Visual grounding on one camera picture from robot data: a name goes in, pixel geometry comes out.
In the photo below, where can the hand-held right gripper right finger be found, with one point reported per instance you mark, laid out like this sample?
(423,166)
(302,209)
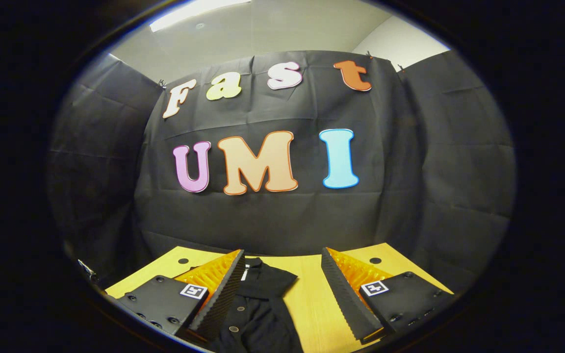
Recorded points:
(341,299)

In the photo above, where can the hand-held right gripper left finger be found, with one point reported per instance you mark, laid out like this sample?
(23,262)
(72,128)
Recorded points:
(223,299)

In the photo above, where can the black backdrop cloth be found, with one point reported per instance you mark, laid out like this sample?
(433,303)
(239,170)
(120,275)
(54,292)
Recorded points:
(287,220)

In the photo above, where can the black button shirt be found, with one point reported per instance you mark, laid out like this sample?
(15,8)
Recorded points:
(263,304)

